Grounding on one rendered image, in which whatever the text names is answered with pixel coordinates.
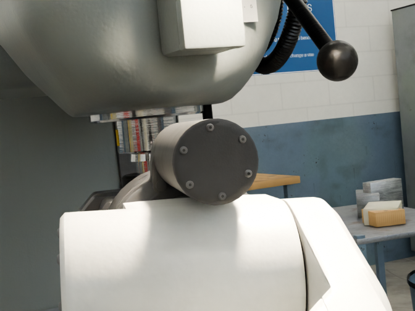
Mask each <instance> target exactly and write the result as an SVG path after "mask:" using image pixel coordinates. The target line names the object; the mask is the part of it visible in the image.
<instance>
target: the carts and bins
mask: <svg viewBox="0 0 415 311"><path fill-rule="evenodd" d="M356 203H357V204H356V205H347V206H341V207H333V210H334V211H336V213H337V214H338V215H339V216H340V218H341V219H342V221H343V223H344V224H345V226H346V228H347V229H348V231H349V232H350V235H351V236H352V238H353V239H354V241H355V243H356V244H357V246H358V247H359V250H360V251H361V253H362V254H363V256H364V258H365V259H366V261H367V253H366V244H368V243H374V251H375V265H376V274H377V279H378V281H379V283H380V284H381V286H382V287H383V289H384V291H385V293H386V295H387V286H386V278H385V264H384V249H383V241H389V240H393V239H401V238H409V237H413V236H415V209H412V208H408V207H404V205H403V190H402V182H401V178H388V179H384V180H375V181H368V182H363V189H357V190H356ZM408 279H409V280H408ZM407 283H408V284H409V287H410V291H411V299H412V304H413V311H415V270H413V271H411V272H410V273H408V275H407Z"/></svg>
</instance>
